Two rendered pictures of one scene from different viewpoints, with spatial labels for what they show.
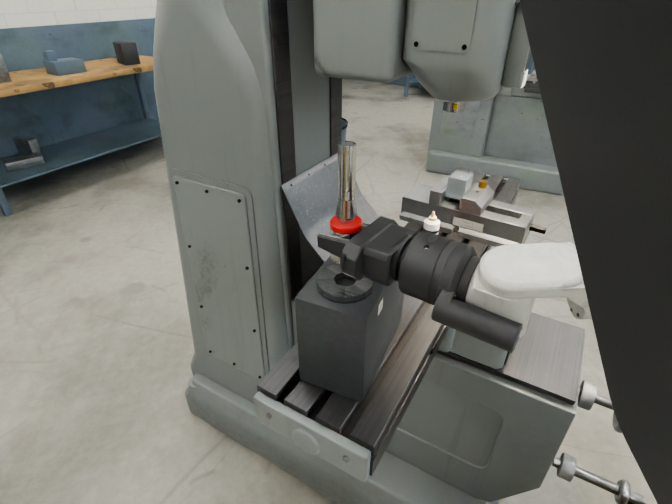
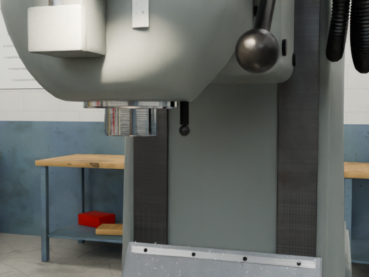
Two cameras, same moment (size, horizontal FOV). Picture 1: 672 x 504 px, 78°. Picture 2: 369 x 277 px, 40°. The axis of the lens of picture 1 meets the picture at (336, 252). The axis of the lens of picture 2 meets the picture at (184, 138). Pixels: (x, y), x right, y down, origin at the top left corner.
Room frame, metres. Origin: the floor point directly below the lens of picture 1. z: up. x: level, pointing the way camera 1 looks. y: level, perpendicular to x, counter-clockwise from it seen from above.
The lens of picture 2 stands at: (0.87, -0.71, 1.30)
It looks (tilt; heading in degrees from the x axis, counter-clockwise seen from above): 3 degrees down; 76
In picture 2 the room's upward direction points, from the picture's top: straight up
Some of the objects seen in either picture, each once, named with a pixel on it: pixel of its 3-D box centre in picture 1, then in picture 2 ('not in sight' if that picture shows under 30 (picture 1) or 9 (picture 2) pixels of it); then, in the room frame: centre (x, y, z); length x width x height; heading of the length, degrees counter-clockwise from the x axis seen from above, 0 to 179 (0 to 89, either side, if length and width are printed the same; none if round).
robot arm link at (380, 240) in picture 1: (401, 259); not in sight; (0.47, -0.09, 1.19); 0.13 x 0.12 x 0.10; 145
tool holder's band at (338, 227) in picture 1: (346, 223); not in sight; (0.53, -0.01, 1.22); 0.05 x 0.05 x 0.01
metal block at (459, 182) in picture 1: (459, 185); not in sight; (1.08, -0.35, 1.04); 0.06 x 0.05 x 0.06; 147
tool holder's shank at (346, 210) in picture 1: (346, 184); not in sight; (0.53, -0.01, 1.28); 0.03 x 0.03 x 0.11
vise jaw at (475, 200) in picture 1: (477, 198); not in sight; (1.05, -0.39, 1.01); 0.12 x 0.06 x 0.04; 147
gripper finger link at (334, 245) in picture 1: (334, 247); not in sight; (0.50, 0.00, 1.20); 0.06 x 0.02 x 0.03; 55
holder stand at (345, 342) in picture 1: (355, 309); not in sight; (0.57, -0.04, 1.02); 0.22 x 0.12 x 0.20; 156
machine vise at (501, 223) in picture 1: (466, 207); not in sight; (1.07, -0.37, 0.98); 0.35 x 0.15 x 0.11; 57
